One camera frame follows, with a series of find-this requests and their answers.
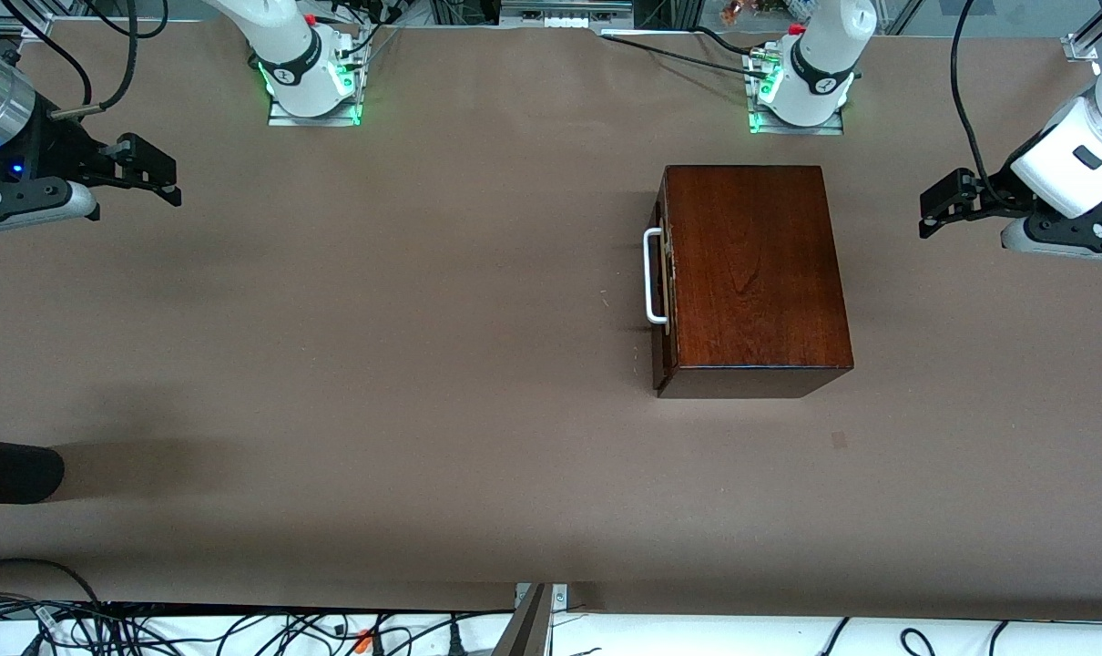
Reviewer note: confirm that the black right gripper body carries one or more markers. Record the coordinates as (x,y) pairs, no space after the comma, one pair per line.
(56,148)

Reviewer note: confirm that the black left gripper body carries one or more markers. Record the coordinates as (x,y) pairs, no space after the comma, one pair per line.
(990,198)

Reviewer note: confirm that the wooden drawer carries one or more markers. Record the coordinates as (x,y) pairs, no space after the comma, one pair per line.
(660,351)

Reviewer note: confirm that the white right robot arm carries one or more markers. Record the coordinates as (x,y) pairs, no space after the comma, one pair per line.
(287,46)

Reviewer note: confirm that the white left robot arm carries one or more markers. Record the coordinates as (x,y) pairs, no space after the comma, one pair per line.
(824,64)

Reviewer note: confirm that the dark brown wooden cabinet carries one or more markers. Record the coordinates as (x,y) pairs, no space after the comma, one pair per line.
(770,273)

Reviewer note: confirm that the brown table cover sheet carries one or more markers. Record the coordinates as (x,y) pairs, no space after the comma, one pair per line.
(423,364)

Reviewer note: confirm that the black cylinder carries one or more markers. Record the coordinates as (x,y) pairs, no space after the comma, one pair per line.
(14,469)

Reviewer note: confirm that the white power strip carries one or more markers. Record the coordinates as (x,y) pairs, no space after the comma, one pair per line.
(565,14)

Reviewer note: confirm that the orange connector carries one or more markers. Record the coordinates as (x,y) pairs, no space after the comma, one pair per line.
(364,642)

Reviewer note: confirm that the dark slanted bar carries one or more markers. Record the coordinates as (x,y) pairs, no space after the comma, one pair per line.
(524,633)

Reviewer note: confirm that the aluminium frame profile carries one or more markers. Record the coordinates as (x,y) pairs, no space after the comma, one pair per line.
(23,23)
(1084,47)

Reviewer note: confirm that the silver corner bracket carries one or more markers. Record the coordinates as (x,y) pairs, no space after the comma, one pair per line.
(560,597)

